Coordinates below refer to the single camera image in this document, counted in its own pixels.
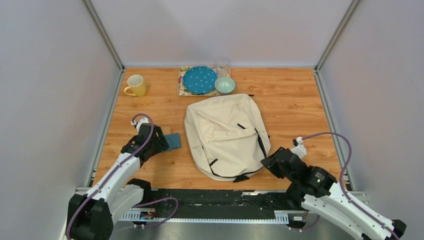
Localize blue leather wallet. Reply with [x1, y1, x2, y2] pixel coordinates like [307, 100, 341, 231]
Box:
[165, 133, 182, 152]

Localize beige canvas backpack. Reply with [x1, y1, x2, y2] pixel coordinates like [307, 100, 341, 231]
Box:
[184, 93, 271, 183]

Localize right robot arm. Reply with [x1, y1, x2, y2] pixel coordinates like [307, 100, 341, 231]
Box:
[261, 145, 407, 240]

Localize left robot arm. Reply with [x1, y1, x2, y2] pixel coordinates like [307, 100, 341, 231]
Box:
[65, 123, 170, 240]

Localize yellow mug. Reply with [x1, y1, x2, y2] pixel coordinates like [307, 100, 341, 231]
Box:
[123, 74, 147, 97]

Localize blue polka dot plate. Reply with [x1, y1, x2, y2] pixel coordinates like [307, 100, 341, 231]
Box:
[182, 66, 218, 95]

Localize light teal bowl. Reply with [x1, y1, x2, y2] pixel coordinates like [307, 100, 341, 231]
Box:
[214, 76, 236, 95]

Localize clear drinking glass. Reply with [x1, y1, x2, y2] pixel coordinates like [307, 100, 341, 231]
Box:
[214, 56, 230, 77]

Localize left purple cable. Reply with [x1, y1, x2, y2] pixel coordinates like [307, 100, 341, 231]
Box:
[65, 113, 180, 240]

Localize purple cable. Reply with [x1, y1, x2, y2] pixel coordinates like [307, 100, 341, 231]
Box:
[288, 131, 400, 240]
[65, 113, 180, 240]

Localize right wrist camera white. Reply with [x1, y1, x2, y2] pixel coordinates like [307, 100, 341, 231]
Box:
[290, 136, 307, 159]

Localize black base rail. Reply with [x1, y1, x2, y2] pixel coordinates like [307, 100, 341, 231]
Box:
[141, 188, 318, 222]

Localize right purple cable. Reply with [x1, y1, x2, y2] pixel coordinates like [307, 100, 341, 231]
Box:
[288, 131, 400, 240]

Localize aluminium frame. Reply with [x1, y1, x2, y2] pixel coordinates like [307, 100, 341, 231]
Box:
[59, 0, 382, 240]

